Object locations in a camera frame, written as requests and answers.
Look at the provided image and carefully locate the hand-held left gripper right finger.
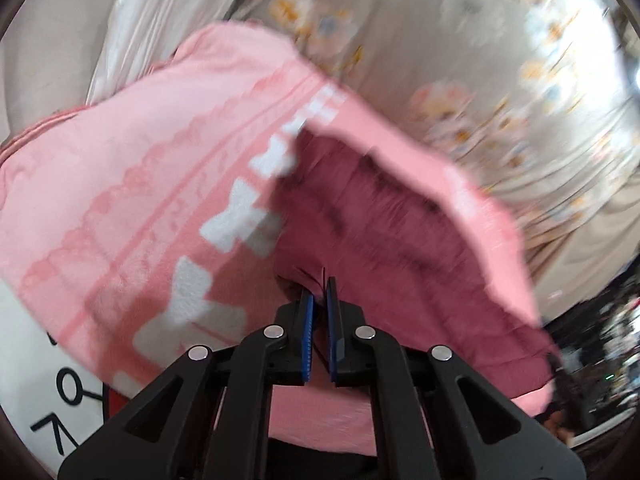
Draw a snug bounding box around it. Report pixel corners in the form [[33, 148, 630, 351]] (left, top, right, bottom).
[[325, 276, 587, 480]]

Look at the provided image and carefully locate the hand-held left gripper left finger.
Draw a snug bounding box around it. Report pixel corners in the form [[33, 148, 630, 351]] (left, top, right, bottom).
[[57, 292, 316, 480]]

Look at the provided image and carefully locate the maroon puffer jacket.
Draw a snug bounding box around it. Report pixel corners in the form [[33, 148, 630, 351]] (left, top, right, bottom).
[[270, 127, 566, 396]]

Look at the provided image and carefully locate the pink printed blanket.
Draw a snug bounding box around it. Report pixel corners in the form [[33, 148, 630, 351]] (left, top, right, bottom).
[[0, 22, 553, 456]]

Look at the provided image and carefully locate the beige curtain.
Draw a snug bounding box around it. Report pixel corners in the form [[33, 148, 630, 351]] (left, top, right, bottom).
[[500, 170, 640, 321]]

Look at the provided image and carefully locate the white cartoon print cushion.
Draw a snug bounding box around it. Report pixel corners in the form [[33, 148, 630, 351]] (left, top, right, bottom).
[[0, 285, 126, 476]]

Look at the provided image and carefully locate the grey floral bed sheet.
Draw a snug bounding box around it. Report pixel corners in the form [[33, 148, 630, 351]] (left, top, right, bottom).
[[235, 0, 640, 241]]

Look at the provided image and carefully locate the white satin curtain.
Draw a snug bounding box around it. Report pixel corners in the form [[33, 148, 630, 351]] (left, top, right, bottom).
[[7, 0, 266, 111]]

